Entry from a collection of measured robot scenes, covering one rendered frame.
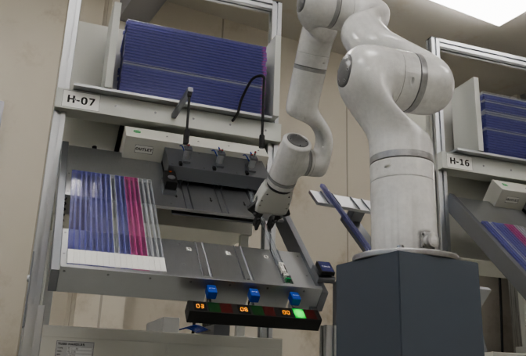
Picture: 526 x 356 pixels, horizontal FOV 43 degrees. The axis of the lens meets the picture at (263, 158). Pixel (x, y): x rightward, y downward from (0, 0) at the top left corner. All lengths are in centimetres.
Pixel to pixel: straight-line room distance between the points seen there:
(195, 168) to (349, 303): 102
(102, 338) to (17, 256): 255
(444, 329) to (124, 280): 80
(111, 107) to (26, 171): 234
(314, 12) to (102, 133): 105
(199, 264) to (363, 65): 75
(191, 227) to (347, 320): 124
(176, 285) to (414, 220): 69
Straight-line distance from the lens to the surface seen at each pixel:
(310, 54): 180
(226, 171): 216
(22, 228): 449
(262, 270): 182
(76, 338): 194
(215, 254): 183
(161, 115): 230
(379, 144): 127
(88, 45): 254
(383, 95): 126
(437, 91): 134
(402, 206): 122
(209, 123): 233
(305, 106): 182
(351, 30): 151
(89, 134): 241
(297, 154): 182
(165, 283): 168
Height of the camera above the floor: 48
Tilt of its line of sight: 19 degrees up
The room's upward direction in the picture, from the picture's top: 2 degrees clockwise
